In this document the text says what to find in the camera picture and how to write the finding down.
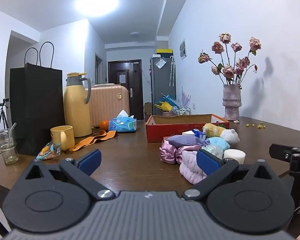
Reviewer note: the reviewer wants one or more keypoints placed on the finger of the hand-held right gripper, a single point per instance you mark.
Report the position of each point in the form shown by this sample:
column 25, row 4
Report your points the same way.
column 280, row 151

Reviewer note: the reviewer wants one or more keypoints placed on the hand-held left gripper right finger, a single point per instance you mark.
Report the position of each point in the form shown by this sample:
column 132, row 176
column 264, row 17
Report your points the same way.
column 208, row 163

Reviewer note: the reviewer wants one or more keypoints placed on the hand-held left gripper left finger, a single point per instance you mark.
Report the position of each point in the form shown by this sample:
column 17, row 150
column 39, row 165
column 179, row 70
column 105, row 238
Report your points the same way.
column 91, row 161

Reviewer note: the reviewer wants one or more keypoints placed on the clear plastic packet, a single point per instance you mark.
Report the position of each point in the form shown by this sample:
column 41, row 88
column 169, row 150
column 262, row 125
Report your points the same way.
column 213, row 151

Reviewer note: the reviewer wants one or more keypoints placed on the pink fluffy towel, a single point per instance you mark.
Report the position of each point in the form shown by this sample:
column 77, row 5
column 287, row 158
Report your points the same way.
column 190, row 166

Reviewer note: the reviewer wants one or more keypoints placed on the white cylinder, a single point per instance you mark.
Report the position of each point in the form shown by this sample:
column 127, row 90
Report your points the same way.
column 234, row 156

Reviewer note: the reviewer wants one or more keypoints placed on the purple towel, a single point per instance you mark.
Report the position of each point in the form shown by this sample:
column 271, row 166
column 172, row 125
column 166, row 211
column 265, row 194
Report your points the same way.
column 185, row 140

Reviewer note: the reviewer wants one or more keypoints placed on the yellow and white plush toy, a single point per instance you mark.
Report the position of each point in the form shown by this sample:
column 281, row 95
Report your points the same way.
column 222, row 131

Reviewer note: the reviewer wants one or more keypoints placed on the pink satin scrunchie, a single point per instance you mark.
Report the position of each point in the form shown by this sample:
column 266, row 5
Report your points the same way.
column 170, row 152

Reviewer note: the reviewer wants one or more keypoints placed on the red cardboard box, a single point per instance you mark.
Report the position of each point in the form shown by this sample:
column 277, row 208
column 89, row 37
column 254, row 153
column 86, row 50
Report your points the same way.
column 170, row 130

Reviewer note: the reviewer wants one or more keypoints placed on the blue and white small box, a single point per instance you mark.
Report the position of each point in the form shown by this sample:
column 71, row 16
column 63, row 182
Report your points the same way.
column 200, row 134

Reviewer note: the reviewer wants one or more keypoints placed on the scattered yellow petals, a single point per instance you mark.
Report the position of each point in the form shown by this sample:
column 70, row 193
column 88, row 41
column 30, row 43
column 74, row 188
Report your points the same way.
column 260, row 125

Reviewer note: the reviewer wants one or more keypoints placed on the white sponge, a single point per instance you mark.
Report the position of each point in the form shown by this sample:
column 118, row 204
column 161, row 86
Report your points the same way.
column 188, row 133

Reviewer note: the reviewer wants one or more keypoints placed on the yellow mug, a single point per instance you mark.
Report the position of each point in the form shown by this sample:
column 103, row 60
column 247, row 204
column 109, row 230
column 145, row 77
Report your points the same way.
column 62, row 136

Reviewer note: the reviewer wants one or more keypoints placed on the orange fruit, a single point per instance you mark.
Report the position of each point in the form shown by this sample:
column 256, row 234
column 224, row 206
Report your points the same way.
column 104, row 125

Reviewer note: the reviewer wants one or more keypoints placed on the colourful snack packet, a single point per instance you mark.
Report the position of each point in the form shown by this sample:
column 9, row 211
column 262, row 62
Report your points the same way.
column 48, row 151

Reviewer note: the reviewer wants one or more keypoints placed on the blue wet wipes pack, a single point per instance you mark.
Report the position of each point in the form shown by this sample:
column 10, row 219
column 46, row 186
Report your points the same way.
column 122, row 125

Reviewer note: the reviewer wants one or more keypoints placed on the yellow thermos jug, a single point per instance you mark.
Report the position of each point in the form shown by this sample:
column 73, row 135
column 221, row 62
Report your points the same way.
column 76, row 110

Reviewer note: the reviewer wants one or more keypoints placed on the rack of glass jars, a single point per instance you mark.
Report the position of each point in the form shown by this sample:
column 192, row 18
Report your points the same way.
column 182, row 111

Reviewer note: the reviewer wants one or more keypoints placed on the pink ribbed suitcase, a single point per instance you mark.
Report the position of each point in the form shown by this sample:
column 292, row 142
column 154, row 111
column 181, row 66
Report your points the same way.
column 107, row 102

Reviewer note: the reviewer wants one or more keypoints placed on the pink basin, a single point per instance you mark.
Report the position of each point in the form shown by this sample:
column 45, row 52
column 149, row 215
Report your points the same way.
column 168, row 113

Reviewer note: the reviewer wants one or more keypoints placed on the pink ceramic vase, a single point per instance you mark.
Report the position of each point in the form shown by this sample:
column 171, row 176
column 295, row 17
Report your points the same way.
column 231, row 102

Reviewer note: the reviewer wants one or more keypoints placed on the yellow and blue bag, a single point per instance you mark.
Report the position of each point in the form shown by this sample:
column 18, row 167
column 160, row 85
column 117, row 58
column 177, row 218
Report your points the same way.
column 166, row 103

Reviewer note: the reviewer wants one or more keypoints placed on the black paper bag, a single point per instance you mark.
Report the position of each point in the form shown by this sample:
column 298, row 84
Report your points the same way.
column 36, row 110

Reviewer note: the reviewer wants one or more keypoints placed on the brown cardboard box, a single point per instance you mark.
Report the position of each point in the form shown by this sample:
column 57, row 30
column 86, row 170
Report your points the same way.
column 148, row 108

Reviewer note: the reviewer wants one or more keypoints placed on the dark brown door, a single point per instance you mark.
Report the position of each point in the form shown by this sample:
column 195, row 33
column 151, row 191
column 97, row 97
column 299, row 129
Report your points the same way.
column 125, row 90

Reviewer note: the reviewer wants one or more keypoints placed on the clear glass cup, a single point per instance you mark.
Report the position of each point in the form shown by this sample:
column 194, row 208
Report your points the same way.
column 6, row 147

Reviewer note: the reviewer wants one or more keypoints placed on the grey refrigerator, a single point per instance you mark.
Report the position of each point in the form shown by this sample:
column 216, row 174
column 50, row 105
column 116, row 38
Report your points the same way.
column 160, row 85

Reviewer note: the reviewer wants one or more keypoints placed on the dried rose bouquet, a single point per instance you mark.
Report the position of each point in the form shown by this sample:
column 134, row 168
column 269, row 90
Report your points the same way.
column 230, row 70

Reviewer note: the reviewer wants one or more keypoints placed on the hanging folded umbrella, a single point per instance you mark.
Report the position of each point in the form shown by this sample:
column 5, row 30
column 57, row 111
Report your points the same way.
column 172, row 71

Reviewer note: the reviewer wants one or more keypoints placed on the black tripod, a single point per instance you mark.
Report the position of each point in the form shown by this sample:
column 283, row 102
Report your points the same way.
column 3, row 115

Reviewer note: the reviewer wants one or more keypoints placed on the yellow box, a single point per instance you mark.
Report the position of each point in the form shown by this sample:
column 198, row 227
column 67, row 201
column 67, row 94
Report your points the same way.
column 165, row 52

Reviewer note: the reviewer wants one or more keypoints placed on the small ceiling lamp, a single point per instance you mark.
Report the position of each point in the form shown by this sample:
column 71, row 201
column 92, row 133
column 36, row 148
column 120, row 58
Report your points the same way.
column 134, row 33

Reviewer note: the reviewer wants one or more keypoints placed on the round ceiling light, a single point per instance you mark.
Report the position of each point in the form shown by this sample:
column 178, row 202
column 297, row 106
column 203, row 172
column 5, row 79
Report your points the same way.
column 97, row 3

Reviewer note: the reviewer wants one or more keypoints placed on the wall picture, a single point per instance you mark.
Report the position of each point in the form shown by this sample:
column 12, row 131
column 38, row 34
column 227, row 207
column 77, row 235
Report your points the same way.
column 182, row 49

